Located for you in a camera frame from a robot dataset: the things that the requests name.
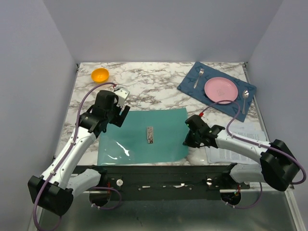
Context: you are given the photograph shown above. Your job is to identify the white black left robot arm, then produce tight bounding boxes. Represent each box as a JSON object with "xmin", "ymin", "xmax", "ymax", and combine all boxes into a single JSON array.
[{"xmin": 27, "ymin": 88, "xmax": 130, "ymax": 217}]

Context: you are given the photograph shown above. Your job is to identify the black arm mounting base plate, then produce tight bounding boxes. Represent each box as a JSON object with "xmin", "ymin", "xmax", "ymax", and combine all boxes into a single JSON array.
[{"xmin": 72, "ymin": 165, "xmax": 265, "ymax": 202}]

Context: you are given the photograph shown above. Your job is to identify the silver folder clip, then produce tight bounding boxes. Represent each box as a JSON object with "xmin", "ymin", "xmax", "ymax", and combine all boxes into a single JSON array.
[{"xmin": 146, "ymin": 127, "xmax": 154, "ymax": 144}]

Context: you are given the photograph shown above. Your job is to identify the blue fabric placemat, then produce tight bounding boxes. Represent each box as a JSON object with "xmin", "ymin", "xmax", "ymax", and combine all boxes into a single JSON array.
[{"xmin": 177, "ymin": 62, "xmax": 257, "ymax": 122}]

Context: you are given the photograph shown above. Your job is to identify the orange plastic bowl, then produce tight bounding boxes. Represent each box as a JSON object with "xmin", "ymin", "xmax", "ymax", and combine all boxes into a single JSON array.
[{"xmin": 91, "ymin": 68, "xmax": 110, "ymax": 84}]

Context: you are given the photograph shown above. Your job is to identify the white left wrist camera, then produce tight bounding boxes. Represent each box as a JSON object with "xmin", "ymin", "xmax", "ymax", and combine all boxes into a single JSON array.
[{"xmin": 114, "ymin": 86, "xmax": 130, "ymax": 108}]

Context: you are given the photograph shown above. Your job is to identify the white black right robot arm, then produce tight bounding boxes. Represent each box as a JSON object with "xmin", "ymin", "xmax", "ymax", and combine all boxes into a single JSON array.
[{"xmin": 183, "ymin": 115, "xmax": 300, "ymax": 192}]

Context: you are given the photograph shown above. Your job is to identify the teal plastic folder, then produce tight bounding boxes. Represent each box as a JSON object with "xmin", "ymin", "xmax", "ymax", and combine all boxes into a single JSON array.
[{"xmin": 97, "ymin": 108, "xmax": 189, "ymax": 166}]

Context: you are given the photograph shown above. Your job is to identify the printed white paper sheets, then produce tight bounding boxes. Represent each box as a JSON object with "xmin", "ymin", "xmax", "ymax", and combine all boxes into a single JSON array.
[{"xmin": 205, "ymin": 128, "xmax": 269, "ymax": 164}]

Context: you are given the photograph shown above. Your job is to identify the pink plate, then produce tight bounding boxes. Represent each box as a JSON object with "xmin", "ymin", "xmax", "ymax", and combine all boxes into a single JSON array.
[{"xmin": 204, "ymin": 77, "xmax": 238, "ymax": 104}]

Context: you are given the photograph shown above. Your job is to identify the silver spoon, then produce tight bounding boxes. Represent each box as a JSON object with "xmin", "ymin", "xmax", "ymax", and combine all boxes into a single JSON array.
[{"xmin": 242, "ymin": 90, "xmax": 249, "ymax": 115}]

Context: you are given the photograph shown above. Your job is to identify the silver fork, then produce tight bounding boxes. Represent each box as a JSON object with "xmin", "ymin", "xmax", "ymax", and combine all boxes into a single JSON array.
[{"xmin": 193, "ymin": 68, "xmax": 204, "ymax": 89}]

